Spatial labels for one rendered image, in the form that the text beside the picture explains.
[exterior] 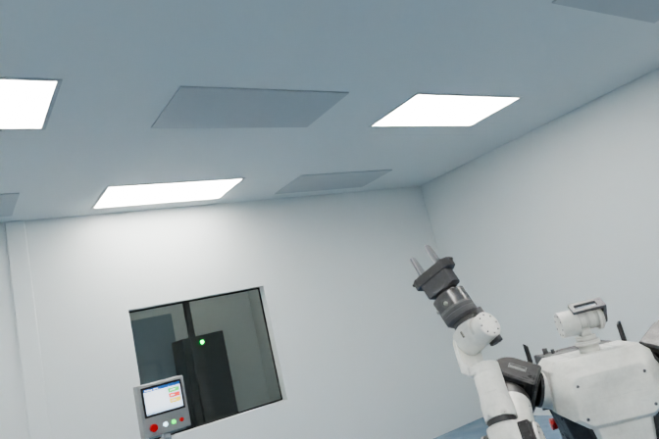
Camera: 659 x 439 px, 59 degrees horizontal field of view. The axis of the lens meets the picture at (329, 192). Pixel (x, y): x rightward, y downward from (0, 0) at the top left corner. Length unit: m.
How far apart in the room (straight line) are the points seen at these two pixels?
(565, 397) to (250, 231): 4.81
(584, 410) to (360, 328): 5.07
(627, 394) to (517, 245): 5.16
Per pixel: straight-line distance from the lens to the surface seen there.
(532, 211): 6.56
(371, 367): 6.58
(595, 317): 1.68
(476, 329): 1.45
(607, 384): 1.63
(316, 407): 6.19
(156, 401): 3.11
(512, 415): 1.40
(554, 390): 1.63
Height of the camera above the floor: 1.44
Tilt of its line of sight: 13 degrees up
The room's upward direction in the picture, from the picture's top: 14 degrees counter-clockwise
